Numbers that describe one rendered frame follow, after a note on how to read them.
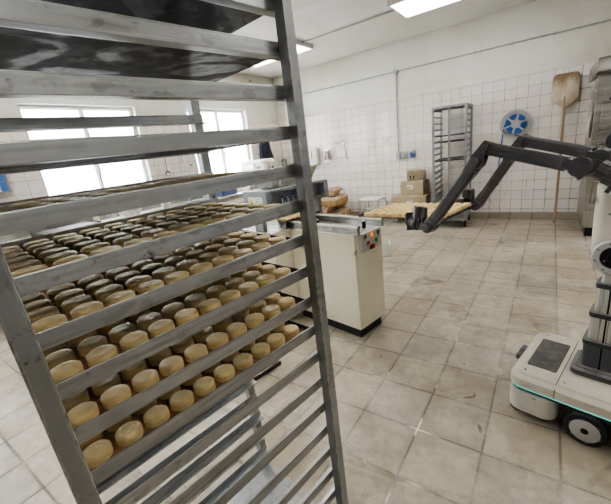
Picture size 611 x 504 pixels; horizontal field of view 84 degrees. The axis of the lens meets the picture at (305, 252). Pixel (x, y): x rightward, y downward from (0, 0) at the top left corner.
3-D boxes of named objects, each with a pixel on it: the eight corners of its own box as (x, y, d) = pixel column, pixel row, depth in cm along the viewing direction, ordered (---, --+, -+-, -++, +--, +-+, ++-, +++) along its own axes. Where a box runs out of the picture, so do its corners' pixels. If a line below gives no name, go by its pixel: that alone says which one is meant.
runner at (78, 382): (307, 271, 97) (306, 261, 96) (314, 273, 95) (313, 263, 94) (34, 404, 53) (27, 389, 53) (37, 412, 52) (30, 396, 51)
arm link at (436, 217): (481, 161, 151) (489, 162, 159) (470, 154, 154) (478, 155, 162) (426, 236, 175) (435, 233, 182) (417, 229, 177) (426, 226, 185)
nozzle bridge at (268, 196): (248, 230, 299) (242, 192, 289) (307, 213, 345) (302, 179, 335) (271, 233, 275) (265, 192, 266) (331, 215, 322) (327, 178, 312)
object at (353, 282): (300, 316, 312) (287, 221, 287) (325, 302, 334) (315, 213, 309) (362, 340, 262) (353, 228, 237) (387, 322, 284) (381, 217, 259)
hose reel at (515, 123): (527, 183, 525) (533, 107, 494) (527, 185, 512) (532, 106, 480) (497, 184, 549) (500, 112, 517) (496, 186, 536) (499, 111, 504)
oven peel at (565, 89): (540, 222, 505) (553, 74, 467) (541, 222, 508) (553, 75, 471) (566, 223, 488) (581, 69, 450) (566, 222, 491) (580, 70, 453)
